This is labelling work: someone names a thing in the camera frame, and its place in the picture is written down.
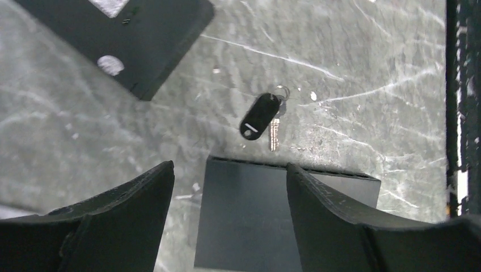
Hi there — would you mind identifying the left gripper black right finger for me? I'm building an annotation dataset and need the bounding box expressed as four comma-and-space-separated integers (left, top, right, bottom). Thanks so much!
286, 163, 480, 271

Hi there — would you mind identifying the black network switch with ports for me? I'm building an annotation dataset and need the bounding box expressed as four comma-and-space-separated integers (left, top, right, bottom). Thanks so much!
193, 156, 382, 272

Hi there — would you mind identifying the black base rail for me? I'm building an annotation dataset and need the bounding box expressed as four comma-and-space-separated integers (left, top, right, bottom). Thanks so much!
445, 1, 480, 218

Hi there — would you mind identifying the black key tag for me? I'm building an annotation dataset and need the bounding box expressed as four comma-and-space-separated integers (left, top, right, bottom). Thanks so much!
239, 93, 281, 141

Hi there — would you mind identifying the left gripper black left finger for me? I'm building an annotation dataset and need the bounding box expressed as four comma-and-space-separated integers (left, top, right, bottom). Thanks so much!
1, 161, 175, 271

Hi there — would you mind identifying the black network switch with label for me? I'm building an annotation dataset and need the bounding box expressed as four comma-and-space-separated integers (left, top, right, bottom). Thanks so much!
20, 1, 214, 101

